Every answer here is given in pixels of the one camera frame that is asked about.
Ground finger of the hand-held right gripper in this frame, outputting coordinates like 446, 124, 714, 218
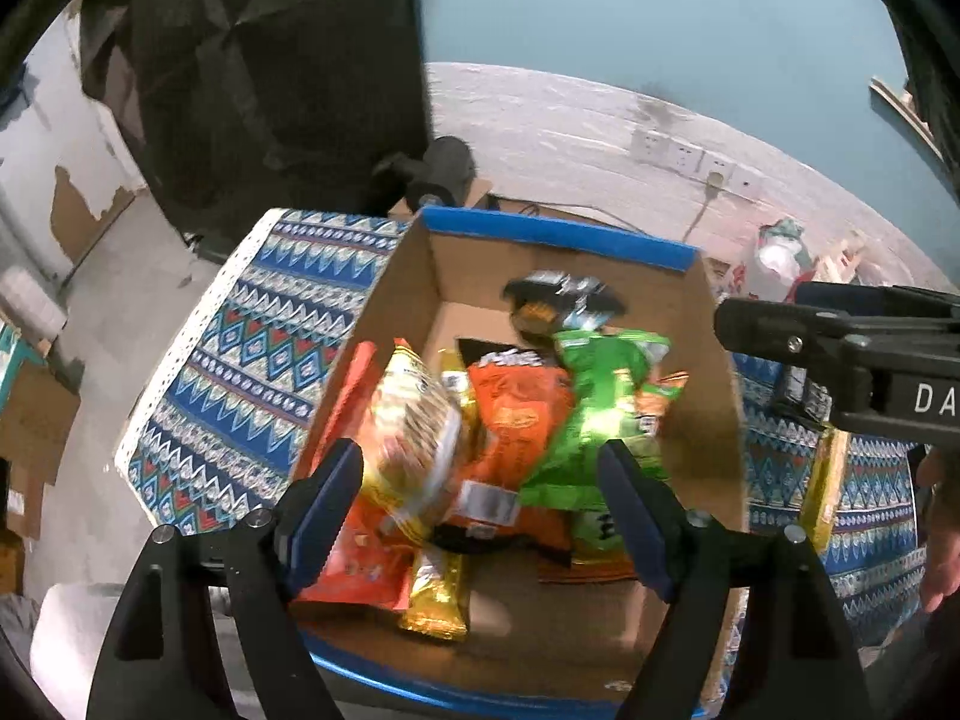
712, 298, 878, 395
795, 281, 960, 316

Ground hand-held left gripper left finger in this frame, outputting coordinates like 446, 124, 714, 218
85, 437, 367, 720

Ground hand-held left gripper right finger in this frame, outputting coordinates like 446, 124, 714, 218
596, 439, 875, 720

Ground orange and green snack bag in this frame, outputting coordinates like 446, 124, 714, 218
540, 371, 691, 586

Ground orange-red snack packet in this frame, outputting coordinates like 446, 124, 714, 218
294, 341, 412, 611

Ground blue-rimmed cardboard box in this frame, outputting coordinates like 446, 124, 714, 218
289, 206, 751, 698

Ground yellow and red snack bag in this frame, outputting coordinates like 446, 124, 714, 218
358, 337, 462, 545

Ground long gold snack packet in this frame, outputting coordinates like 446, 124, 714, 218
397, 349, 472, 642

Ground long yellow snack packet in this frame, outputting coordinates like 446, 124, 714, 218
801, 424, 852, 575

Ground black snack packet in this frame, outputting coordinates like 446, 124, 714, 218
504, 270, 629, 338

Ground person's right hand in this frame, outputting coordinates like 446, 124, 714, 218
916, 446, 960, 614

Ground red and white carton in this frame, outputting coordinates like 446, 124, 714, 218
814, 229, 871, 286

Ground small black packet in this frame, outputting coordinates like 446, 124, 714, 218
772, 364, 830, 421

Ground white plastic bag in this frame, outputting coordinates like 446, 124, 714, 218
739, 217, 815, 301

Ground blue patterned tablecloth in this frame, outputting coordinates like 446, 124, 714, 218
116, 208, 931, 646

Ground flat cardboard boxes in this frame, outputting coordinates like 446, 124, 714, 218
0, 360, 82, 541

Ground black round device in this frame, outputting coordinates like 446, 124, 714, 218
373, 136, 477, 209

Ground white roll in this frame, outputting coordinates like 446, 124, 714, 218
0, 266, 68, 335

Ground dark cloth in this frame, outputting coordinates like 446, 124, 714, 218
79, 0, 432, 248

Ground white plug cable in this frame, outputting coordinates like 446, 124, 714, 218
679, 171, 728, 241

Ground wall shelf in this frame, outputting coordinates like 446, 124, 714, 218
870, 75, 946, 158

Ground black cable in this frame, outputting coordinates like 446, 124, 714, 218
487, 195, 653, 230

